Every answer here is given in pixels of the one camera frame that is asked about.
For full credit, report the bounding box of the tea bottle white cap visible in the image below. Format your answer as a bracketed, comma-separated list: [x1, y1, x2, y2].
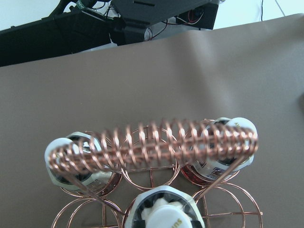
[123, 185, 205, 228]

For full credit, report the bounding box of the copper wire bottle rack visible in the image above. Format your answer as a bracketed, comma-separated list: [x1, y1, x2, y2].
[48, 118, 264, 228]

